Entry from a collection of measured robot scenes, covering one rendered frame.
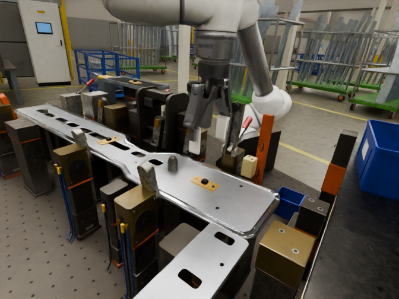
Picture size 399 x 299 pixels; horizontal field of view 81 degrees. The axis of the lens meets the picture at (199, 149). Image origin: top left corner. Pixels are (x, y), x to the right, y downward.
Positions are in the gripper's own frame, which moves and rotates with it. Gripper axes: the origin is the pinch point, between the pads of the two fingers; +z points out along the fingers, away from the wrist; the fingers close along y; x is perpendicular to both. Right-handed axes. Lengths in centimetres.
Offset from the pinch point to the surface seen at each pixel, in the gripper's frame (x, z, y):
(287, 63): -179, 20, -655
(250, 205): 14.8, 14.1, 0.5
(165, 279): 11.9, 14.1, 29.3
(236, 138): 1.5, 3.2, -13.6
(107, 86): -92, 3, -32
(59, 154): -39.2, 9.4, 21.7
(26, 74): -769, 89, -225
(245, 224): 16.9, 14.1, 7.8
